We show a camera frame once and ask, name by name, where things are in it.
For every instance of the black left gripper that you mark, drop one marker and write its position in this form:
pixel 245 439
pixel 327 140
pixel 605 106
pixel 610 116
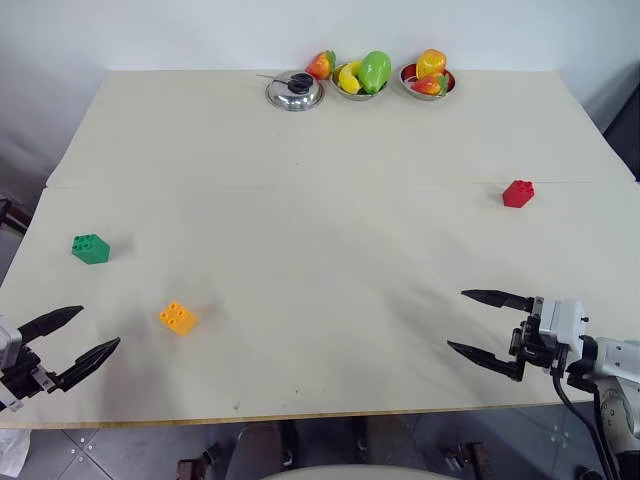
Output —
pixel 22 375

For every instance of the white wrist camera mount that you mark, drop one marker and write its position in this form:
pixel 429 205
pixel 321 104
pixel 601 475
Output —
pixel 562 320
pixel 7 340

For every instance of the dark object beside table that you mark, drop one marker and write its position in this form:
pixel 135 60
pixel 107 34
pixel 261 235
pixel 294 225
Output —
pixel 624 145

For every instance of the green toy mango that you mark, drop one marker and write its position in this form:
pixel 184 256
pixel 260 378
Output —
pixel 375 71

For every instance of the yellow red toy mango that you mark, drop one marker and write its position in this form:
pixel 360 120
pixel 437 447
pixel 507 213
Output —
pixel 431 61

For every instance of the steel bowl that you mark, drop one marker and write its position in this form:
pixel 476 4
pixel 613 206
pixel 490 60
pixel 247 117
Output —
pixel 426 97
pixel 357 96

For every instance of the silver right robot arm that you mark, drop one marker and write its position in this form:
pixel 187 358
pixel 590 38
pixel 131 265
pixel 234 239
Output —
pixel 617 370

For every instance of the green toy block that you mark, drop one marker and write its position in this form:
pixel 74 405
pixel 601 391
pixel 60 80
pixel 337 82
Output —
pixel 90 250

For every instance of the dark rounded shape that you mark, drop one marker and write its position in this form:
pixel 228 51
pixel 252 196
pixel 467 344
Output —
pixel 260 445

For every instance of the white plastic bag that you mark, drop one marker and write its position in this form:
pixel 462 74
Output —
pixel 11 450

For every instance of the yellow toy block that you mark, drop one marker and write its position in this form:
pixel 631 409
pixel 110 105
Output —
pixel 179 320

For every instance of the red toy block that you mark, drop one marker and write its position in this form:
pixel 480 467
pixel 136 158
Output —
pixel 517 195

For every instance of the rusty metal foot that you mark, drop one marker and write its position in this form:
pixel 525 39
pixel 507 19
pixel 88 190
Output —
pixel 192 467
pixel 472 455

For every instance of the yellow toy banana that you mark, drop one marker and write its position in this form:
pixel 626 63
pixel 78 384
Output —
pixel 348 77

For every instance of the dark brown chair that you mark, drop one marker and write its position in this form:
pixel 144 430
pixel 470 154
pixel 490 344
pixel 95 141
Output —
pixel 11 215

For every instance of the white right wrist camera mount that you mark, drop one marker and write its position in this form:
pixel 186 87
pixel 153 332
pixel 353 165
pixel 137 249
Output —
pixel 562 320

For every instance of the red orange toy peach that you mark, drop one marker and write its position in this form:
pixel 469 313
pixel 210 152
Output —
pixel 320 65

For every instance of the steel pot lid black knob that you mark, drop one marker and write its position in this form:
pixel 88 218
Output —
pixel 295 95

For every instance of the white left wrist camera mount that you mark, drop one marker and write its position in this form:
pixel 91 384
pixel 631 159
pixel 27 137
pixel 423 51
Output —
pixel 7 340

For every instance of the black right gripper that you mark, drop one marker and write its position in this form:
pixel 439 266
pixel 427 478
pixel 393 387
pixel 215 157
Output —
pixel 537 350

